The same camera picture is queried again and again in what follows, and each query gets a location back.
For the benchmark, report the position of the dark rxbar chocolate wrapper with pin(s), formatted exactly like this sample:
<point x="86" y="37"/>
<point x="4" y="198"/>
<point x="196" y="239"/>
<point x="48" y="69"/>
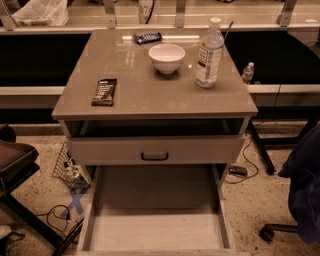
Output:
<point x="104" y="93"/>

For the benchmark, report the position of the grey drawer cabinet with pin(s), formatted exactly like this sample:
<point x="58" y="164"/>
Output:
<point x="146" y="102"/>

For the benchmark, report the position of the closed top drawer front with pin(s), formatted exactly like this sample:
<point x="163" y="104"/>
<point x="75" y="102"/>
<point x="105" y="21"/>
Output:
<point x="155" y="150"/>

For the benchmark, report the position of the open middle drawer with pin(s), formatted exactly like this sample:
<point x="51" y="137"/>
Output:
<point x="156" y="210"/>

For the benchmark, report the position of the white ceramic bowl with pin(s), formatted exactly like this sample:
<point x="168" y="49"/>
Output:
<point x="166" y="58"/>

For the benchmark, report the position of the black power adapter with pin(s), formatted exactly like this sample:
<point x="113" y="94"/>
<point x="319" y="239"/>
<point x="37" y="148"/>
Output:
<point x="237" y="170"/>

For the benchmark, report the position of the blue candy bar wrapper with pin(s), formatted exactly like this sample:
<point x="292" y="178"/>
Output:
<point x="148" y="38"/>

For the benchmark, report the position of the clear plastic water bottle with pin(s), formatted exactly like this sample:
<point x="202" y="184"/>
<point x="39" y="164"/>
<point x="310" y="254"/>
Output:
<point x="209" y="56"/>

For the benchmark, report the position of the small water bottle background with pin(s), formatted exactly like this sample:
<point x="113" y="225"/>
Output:
<point x="248" y="73"/>

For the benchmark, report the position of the white plastic bag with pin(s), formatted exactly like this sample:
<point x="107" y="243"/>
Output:
<point x="42" y="13"/>

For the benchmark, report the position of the wire basket with items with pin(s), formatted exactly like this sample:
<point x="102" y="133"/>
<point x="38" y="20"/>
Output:
<point x="67" y="171"/>

